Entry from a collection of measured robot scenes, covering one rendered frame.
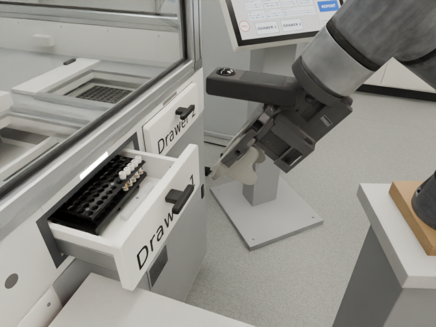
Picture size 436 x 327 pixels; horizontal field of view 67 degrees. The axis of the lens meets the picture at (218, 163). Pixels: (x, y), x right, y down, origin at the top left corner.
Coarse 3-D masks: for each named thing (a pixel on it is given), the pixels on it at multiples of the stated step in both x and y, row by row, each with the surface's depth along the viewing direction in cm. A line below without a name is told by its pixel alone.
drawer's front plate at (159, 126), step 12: (192, 84) 95; (180, 96) 88; (192, 96) 94; (168, 108) 82; (156, 120) 77; (168, 120) 82; (180, 120) 89; (192, 120) 98; (144, 132) 75; (156, 132) 77; (168, 132) 84; (180, 132) 91; (156, 144) 79; (168, 144) 85
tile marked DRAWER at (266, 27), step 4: (256, 24) 118; (260, 24) 119; (264, 24) 120; (268, 24) 120; (272, 24) 121; (276, 24) 121; (256, 28) 118; (260, 28) 119; (264, 28) 119; (268, 28) 120; (272, 28) 120; (276, 28) 121; (260, 32) 119; (264, 32) 119; (268, 32) 120; (272, 32) 120; (276, 32) 121
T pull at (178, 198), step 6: (192, 186) 59; (174, 192) 58; (180, 192) 58; (186, 192) 58; (192, 192) 59; (168, 198) 57; (174, 198) 57; (180, 198) 56; (186, 198) 57; (180, 204) 55; (174, 210) 54; (180, 210) 55
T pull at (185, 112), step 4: (192, 104) 87; (180, 108) 86; (184, 108) 86; (188, 108) 85; (192, 108) 86; (176, 112) 85; (180, 112) 84; (184, 112) 84; (188, 112) 84; (180, 116) 82; (184, 116) 82
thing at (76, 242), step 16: (160, 160) 70; (160, 176) 73; (64, 224) 62; (112, 224) 62; (64, 240) 54; (80, 240) 52; (96, 240) 51; (112, 240) 51; (80, 256) 54; (96, 256) 53; (112, 256) 51
